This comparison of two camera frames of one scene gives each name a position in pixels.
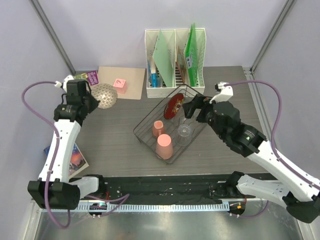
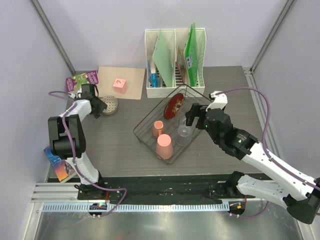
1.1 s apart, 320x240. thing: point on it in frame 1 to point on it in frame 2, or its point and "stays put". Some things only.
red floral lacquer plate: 173,105 stays put
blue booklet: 152,77 stays put
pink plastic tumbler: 164,149 stays put
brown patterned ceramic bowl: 105,94 to 112,102
